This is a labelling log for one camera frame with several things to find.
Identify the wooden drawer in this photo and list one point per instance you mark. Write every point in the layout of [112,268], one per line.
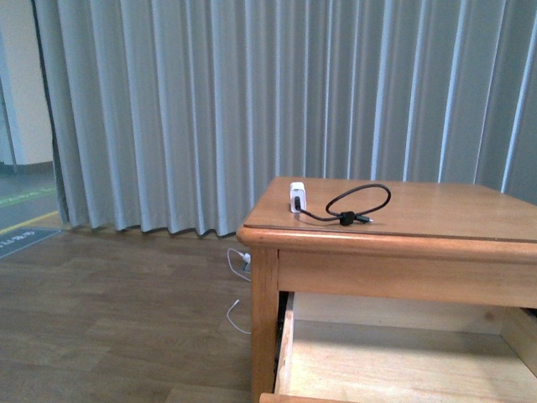
[365,349]

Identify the grey pleated curtain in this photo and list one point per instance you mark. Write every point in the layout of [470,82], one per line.
[177,114]

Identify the light wooden nightstand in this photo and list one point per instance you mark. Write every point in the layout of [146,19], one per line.
[431,242]

